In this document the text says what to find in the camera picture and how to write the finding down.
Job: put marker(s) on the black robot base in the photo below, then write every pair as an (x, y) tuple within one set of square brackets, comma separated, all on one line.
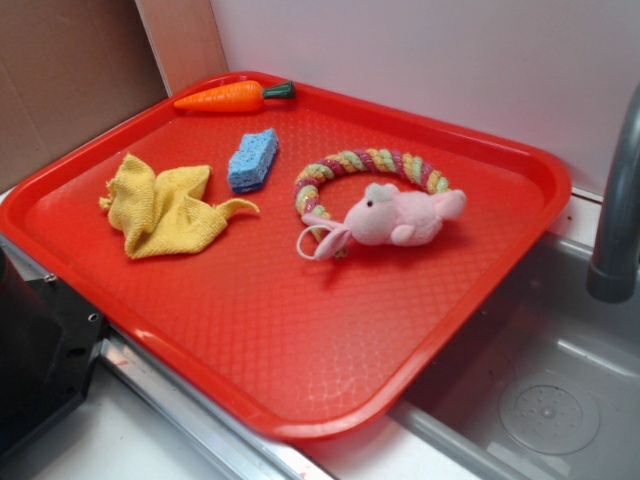
[(50, 338)]

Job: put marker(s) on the pink plush bunny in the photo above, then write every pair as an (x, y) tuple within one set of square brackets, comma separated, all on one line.
[(385, 216)]

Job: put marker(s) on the red plastic tray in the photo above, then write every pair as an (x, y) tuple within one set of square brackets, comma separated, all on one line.
[(295, 349)]

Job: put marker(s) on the blue sponge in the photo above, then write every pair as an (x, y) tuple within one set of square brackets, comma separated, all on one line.
[(251, 164)]

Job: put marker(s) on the yellow cloth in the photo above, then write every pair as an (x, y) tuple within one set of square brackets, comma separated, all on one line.
[(164, 214)]

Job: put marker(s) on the orange plastic toy carrot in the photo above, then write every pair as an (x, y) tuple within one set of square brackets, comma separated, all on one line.
[(238, 97)]

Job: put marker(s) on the grey toy sink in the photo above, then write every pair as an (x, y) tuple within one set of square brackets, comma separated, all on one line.
[(542, 382)]

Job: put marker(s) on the grey faucet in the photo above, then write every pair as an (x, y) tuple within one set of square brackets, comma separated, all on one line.
[(614, 263)]

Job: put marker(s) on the brown cardboard panel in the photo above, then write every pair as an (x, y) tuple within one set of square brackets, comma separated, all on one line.
[(70, 71)]

